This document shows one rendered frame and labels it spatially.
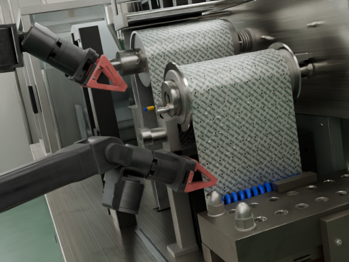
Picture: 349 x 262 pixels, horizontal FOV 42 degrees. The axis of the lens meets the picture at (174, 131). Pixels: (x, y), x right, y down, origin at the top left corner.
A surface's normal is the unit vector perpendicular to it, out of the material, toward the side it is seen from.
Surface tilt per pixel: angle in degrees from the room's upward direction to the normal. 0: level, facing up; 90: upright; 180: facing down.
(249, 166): 90
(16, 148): 90
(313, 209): 0
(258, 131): 90
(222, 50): 92
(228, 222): 0
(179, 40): 63
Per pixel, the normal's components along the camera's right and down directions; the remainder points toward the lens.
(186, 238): 0.34, 0.11
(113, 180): -0.74, -0.27
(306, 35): -0.93, 0.22
